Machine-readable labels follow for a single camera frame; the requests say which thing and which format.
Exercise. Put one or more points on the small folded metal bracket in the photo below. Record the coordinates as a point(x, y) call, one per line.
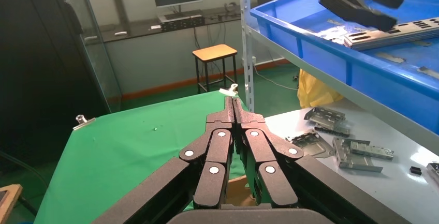
point(374, 151)

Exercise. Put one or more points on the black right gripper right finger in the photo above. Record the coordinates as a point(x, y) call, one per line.
point(260, 154)

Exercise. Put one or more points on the yellow plastic bag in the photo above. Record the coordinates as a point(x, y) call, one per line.
point(315, 92)

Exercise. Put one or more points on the white metal shelf deck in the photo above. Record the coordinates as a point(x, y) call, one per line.
point(343, 92)

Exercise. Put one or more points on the light wooden board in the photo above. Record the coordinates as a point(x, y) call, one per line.
point(8, 205)

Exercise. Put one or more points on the black cabinet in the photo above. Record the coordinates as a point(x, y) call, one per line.
point(34, 61)

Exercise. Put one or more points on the perforated grey steel shelf post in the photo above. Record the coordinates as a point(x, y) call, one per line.
point(247, 44)

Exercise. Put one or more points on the silver metal I/O shield plate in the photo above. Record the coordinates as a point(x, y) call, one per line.
point(394, 44)
point(404, 30)

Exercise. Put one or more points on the brown cardboard box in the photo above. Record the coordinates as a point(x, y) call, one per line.
point(240, 191)

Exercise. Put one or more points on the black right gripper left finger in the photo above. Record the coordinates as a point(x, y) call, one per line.
point(216, 154)

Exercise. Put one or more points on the flat stamped metal plate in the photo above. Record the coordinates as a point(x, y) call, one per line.
point(308, 145)

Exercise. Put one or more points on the large folded metal bracket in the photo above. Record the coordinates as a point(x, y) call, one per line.
point(324, 115)
point(346, 160)

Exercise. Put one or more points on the silver binder clip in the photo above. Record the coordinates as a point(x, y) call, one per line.
point(84, 121)
point(229, 90)

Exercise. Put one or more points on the green table cloth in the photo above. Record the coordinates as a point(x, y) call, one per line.
point(120, 167)

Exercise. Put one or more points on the dark notched metal strip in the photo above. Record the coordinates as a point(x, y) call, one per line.
point(337, 132)

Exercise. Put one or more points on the blue plastic tray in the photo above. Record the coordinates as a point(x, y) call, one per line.
point(325, 54)

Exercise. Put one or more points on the dark long desk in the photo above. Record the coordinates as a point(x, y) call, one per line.
point(137, 28)

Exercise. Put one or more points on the wooden top metal stool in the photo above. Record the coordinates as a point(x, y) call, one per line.
point(214, 51)

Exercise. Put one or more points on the small black plastic block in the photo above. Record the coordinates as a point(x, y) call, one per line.
point(415, 170)

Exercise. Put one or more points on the glass door panel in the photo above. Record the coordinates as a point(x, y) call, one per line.
point(99, 61)

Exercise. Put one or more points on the black electronics box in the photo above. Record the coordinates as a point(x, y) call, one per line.
point(183, 23)

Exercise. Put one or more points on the grey tape strip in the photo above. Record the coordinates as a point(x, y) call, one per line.
point(428, 72)
point(334, 22)
point(422, 43)
point(389, 57)

